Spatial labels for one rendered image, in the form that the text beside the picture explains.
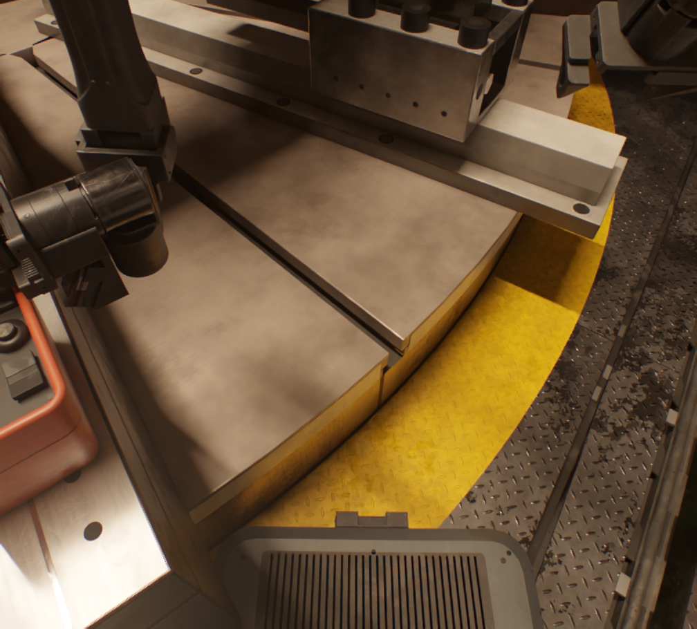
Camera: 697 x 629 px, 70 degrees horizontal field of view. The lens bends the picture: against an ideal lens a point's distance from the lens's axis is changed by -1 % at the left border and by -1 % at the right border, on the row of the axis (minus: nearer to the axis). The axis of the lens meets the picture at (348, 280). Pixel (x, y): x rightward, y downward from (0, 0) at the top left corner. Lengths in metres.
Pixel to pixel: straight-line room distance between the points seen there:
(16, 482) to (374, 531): 0.60
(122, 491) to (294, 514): 0.71
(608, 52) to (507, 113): 0.89
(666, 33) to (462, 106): 0.75
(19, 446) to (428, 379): 1.04
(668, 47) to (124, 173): 0.48
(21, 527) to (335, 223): 0.91
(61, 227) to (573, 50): 0.49
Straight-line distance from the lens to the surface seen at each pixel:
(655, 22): 0.52
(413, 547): 0.93
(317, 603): 0.91
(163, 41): 1.92
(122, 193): 0.49
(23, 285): 0.49
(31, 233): 0.49
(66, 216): 0.49
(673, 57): 0.55
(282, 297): 1.09
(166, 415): 0.99
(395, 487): 1.22
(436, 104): 1.25
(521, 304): 1.55
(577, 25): 0.57
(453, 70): 1.20
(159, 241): 0.55
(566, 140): 1.36
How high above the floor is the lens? 1.16
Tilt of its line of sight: 50 degrees down
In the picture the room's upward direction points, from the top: 1 degrees clockwise
